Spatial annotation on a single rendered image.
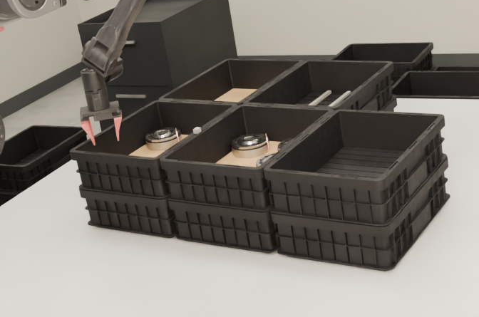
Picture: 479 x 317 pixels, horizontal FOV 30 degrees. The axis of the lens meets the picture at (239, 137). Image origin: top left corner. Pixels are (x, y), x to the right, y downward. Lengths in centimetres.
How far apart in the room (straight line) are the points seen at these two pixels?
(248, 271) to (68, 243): 56
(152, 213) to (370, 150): 58
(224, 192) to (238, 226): 9
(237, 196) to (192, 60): 198
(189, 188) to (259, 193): 20
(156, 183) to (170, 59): 169
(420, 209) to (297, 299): 39
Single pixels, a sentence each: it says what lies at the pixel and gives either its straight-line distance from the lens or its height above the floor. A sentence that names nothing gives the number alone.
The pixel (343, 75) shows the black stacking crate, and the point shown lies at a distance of 277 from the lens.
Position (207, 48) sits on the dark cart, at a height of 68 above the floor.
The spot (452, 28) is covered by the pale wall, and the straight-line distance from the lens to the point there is 554.
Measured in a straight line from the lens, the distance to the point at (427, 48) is 398.
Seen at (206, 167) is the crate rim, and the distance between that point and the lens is 213.
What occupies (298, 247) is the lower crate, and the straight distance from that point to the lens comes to 210.
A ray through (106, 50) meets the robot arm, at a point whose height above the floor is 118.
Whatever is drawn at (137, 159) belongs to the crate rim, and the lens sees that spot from 225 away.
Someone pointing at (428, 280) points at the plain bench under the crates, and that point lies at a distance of 199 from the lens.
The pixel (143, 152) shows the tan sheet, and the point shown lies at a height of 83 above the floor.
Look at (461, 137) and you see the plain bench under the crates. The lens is 271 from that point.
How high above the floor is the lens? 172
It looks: 20 degrees down
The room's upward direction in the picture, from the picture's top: 10 degrees counter-clockwise
